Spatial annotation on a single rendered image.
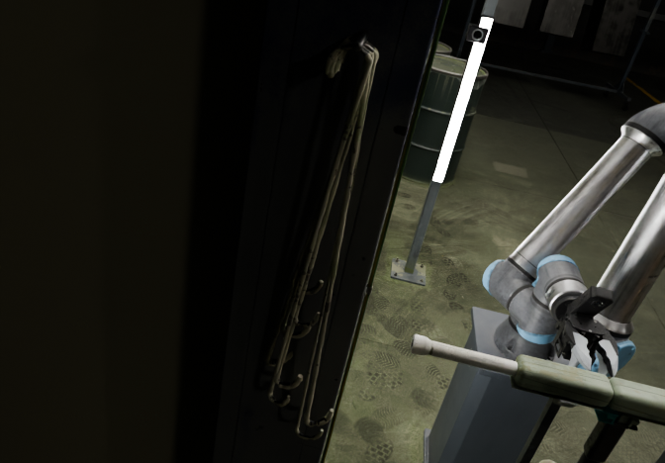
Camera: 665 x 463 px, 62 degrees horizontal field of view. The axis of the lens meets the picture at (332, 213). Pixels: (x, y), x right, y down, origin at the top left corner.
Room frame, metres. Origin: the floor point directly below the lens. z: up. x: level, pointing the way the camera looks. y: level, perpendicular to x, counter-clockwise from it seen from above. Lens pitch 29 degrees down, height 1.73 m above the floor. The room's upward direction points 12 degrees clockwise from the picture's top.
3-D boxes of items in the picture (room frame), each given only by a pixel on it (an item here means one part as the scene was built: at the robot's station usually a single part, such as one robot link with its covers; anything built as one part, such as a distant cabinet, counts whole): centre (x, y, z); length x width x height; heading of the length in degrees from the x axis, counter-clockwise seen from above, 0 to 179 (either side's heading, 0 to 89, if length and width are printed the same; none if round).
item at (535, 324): (1.13, -0.55, 0.96); 0.12 x 0.09 x 0.12; 31
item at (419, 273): (2.67, -0.50, 0.01); 0.20 x 0.20 x 0.01; 87
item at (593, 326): (0.95, -0.55, 1.06); 0.12 x 0.08 x 0.09; 177
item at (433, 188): (2.67, -0.50, 0.82); 0.05 x 0.05 x 1.64; 87
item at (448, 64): (4.20, -0.63, 0.86); 0.54 x 0.54 x 0.01
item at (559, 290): (1.03, -0.55, 1.07); 0.10 x 0.05 x 0.09; 87
